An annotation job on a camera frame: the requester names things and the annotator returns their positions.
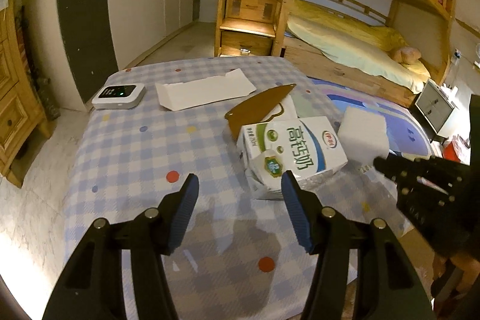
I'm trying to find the white foam block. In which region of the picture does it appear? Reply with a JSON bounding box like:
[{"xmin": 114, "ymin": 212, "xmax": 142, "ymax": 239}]
[{"xmin": 337, "ymin": 106, "xmax": 390, "ymax": 165}]

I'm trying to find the white green milk carton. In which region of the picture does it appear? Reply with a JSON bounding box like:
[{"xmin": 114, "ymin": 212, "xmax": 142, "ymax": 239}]
[{"xmin": 237, "ymin": 116, "xmax": 347, "ymax": 200}]

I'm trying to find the brown cardboard piece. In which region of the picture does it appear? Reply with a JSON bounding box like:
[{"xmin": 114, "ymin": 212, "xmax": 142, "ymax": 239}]
[{"xmin": 224, "ymin": 84, "xmax": 296, "ymax": 141}]

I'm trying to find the white paper box sleeve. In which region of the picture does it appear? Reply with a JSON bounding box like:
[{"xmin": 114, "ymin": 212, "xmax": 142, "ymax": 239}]
[{"xmin": 155, "ymin": 68, "xmax": 256, "ymax": 111}]

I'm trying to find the rainbow oval rug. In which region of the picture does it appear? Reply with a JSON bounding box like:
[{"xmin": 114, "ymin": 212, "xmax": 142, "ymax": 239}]
[{"xmin": 312, "ymin": 78, "xmax": 434, "ymax": 158}]

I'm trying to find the small white nightstand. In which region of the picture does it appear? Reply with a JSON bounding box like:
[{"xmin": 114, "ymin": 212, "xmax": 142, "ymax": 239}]
[{"xmin": 412, "ymin": 79, "xmax": 456, "ymax": 140}]

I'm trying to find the pink plush toy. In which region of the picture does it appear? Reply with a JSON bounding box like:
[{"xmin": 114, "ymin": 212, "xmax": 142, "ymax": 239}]
[{"xmin": 389, "ymin": 46, "xmax": 422, "ymax": 65}]

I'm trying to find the yellow bed blanket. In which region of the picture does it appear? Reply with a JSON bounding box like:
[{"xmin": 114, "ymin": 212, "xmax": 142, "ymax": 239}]
[{"xmin": 287, "ymin": 0, "xmax": 431, "ymax": 94}]

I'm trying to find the wooden bunk bed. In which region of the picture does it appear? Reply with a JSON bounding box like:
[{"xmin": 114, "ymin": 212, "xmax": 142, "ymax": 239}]
[{"xmin": 281, "ymin": 0, "xmax": 456, "ymax": 107}]

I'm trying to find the blue checkered tablecloth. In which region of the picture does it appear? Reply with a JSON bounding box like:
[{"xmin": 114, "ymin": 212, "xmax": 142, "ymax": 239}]
[{"xmin": 62, "ymin": 56, "xmax": 413, "ymax": 320}]

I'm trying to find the wooden cabinet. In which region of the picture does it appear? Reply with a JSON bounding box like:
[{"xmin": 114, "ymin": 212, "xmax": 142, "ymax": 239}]
[{"xmin": 1, "ymin": 0, "xmax": 55, "ymax": 188}]

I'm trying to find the white digital timer device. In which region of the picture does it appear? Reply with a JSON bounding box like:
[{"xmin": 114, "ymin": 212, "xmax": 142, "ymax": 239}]
[{"xmin": 92, "ymin": 83, "xmax": 146, "ymax": 110}]

